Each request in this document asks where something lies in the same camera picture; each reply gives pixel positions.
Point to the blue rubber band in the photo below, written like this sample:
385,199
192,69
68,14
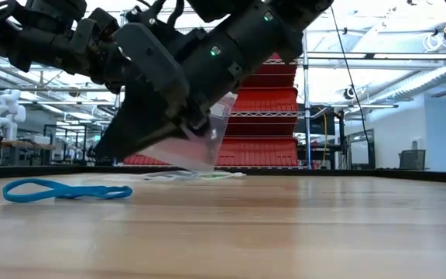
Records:
79,191

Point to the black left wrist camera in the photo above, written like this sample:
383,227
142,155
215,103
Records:
103,21

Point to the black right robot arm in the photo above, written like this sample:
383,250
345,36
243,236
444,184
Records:
246,38

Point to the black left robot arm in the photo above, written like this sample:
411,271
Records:
33,46

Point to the black aluminium table frame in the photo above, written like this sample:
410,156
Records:
45,171

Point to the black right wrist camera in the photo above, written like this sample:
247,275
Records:
180,38

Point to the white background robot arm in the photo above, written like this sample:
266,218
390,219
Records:
8,112

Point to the black monitor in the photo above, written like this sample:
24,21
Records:
316,120

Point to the red plastic storage bin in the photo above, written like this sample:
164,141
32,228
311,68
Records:
261,151
281,77
138,160
269,100

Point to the wooden workbench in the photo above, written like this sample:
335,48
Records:
14,144

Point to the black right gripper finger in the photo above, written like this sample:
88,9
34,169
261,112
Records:
138,128

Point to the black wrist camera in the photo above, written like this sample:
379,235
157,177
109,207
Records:
103,21
180,38

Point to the grey office chair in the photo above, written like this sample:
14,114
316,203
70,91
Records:
412,159

